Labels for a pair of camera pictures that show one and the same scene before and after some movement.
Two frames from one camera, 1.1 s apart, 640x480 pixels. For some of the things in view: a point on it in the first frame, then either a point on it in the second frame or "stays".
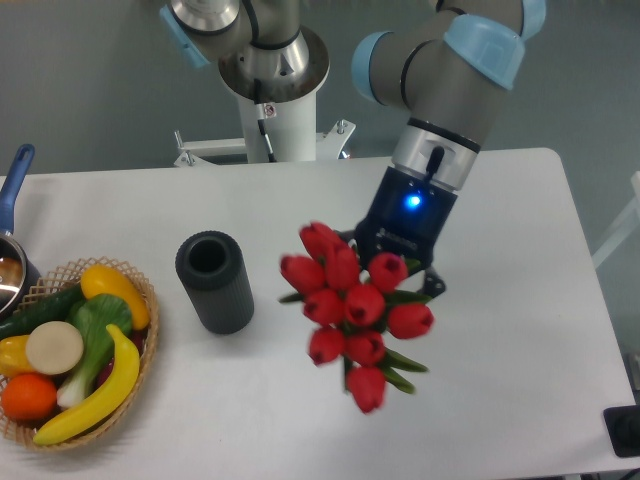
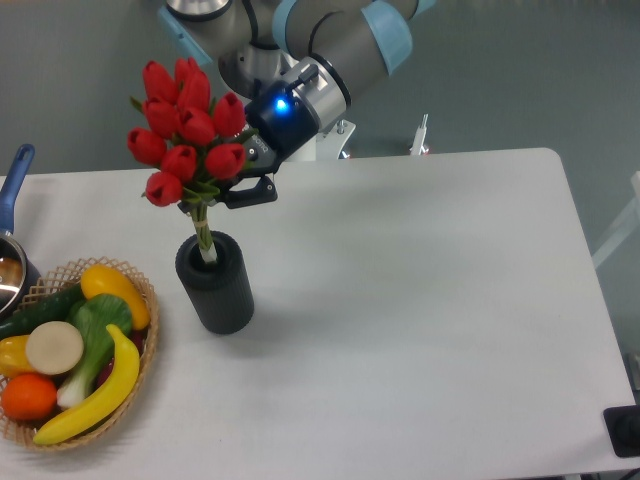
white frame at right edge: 627,225 stays
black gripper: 407,216 to 285,122
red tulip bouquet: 350,312 to 191,134
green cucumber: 52,307 stays
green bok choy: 94,315 stays
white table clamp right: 329,144 stays
